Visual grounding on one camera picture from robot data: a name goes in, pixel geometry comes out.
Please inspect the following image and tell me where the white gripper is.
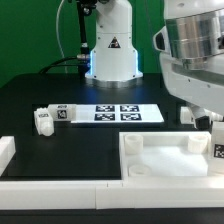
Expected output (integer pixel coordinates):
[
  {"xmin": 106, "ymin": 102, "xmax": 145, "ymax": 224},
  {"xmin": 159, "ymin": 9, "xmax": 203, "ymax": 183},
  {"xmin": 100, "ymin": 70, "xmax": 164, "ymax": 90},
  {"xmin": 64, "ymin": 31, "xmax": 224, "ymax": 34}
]
[{"xmin": 152, "ymin": 26, "xmax": 224, "ymax": 130}]

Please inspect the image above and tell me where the white square table top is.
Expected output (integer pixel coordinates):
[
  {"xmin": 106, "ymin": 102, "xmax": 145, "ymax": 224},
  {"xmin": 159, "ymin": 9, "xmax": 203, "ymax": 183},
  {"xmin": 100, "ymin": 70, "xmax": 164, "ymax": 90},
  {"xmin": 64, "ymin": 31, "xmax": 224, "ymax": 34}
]
[{"xmin": 119, "ymin": 132, "xmax": 224, "ymax": 179}]

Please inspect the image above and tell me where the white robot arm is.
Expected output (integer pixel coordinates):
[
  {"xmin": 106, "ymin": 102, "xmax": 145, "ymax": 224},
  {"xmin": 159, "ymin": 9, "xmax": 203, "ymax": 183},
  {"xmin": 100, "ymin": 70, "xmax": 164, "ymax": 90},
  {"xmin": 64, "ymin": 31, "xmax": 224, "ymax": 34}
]
[{"xmin": 86, "ymin": 0, "xmax": 224, "ymax": 116}]

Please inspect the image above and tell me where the white paper with tags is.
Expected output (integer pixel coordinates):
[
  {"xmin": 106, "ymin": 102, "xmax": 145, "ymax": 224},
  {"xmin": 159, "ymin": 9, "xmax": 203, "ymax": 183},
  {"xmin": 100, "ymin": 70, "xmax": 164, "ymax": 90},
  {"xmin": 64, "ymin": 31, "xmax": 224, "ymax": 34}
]
[{"xmin": 72, "ymin": 104, "xmax": 164, "ymax": 123}]

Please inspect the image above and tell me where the white left obstacle block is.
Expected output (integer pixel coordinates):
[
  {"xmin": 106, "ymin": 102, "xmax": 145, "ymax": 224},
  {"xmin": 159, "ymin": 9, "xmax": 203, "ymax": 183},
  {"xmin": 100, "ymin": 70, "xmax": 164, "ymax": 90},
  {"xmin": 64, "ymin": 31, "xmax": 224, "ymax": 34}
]
[{"xmin": 0, "ymin": 136, "xmax": 16, "ymax": 176}]

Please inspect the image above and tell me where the white front obstacle bar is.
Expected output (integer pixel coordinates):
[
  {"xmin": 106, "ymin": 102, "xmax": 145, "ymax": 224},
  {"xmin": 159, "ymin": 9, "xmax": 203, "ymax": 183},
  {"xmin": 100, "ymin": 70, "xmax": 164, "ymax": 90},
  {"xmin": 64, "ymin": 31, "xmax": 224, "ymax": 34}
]
[{"xmin": 0, "ymin": 177, "xmax": 224, "ymax": 210}]

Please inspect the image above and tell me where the black cable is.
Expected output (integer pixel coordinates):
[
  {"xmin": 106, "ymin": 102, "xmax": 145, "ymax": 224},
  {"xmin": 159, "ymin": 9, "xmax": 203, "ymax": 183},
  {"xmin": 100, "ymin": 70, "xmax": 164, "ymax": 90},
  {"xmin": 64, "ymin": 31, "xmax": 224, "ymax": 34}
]
[{"xmin": 39, "ymin": 55, "xmax": 83, "ymax": 75}]

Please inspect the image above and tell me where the black camera pole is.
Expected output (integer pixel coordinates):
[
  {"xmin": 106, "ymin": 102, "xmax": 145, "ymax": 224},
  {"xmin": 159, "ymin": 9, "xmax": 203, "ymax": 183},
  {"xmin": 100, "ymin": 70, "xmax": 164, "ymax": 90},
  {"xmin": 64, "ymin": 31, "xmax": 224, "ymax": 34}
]
[{"xmin": 76, "ymin": 0, "xmax": 97, "ymax": 79}]

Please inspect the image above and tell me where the grey cable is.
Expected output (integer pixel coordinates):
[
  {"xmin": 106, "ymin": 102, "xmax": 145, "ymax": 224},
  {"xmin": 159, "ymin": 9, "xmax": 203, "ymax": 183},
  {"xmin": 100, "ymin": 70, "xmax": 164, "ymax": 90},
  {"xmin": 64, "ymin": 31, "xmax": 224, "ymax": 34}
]
[{"xmin": 55, "ymin": 0, "xmax": 69, "ymax": 74}]

